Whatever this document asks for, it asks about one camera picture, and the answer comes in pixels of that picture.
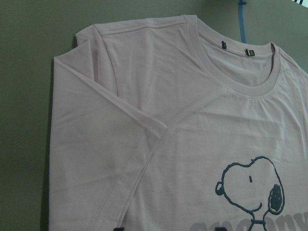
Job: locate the pink Snoopy t-shirt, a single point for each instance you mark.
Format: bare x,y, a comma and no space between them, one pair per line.
163,124

